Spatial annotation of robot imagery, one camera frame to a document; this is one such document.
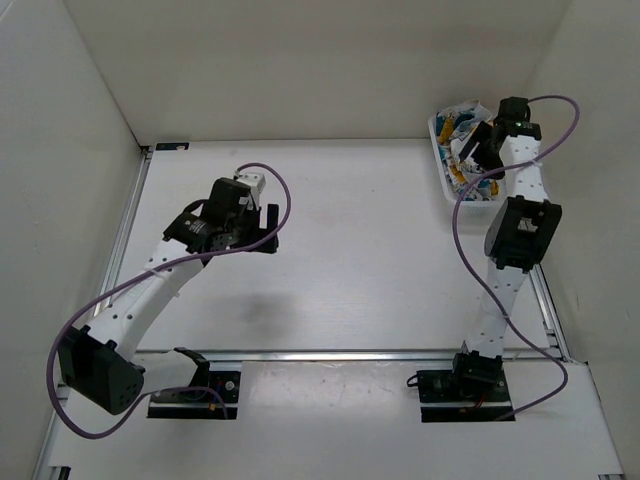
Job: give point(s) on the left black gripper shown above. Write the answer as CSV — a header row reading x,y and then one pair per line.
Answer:
x,y
254,215

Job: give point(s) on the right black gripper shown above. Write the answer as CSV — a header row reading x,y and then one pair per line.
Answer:
x,y
478,155

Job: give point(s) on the patterned white shorts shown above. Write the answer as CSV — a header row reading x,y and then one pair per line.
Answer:
x,y
461,137

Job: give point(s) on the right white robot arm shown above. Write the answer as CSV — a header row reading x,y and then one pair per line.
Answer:
x,y
516,241

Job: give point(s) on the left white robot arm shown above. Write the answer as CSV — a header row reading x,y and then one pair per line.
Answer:
x,y
100,360

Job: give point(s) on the white plastic basket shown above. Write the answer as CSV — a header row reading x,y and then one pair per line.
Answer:
x,y
451,185

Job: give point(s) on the black corner label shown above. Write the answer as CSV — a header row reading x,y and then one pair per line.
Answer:
x,y
172,146

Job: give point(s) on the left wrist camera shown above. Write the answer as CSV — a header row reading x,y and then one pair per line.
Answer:
x,y
256,181

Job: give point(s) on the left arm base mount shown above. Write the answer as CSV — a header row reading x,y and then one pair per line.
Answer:
x,y
200,390

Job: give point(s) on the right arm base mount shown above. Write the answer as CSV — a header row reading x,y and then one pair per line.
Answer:
x,y
473,390

